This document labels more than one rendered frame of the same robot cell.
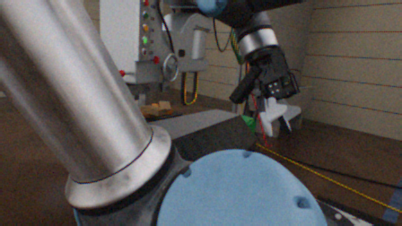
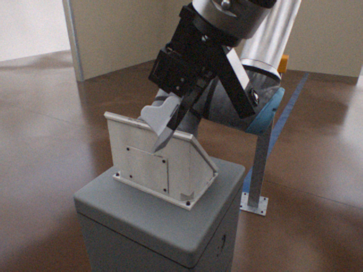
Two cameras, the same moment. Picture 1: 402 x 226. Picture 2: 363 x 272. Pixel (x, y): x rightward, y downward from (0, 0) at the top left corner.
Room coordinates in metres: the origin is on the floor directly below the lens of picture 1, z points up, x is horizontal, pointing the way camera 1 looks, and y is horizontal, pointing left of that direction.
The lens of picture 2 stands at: (0.98, -0.28, 1.34)
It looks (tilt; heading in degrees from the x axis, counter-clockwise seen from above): 27 degrees down; 166
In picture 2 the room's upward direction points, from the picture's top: straight up
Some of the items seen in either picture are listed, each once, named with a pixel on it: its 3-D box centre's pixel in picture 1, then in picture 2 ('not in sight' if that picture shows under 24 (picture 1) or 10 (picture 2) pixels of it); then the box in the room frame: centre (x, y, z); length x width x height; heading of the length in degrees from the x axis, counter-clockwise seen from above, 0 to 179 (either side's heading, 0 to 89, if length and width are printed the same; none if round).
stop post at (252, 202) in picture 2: not in sight; (263, 140); (-0.33, 0.60, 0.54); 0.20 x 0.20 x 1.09; 53
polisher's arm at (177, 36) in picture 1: (175, 48); not in sight; (1.61, 0.18, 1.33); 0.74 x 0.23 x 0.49; 156
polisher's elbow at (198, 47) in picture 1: (192, 44); not in sight; (1.86, 0.09, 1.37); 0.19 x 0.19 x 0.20
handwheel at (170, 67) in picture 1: (165, 67); not in sight; (1.32, 0.20, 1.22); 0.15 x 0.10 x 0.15; 156
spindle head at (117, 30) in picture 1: (142, 41); not in sight; (1.33, 0.32, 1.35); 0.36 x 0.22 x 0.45; 156
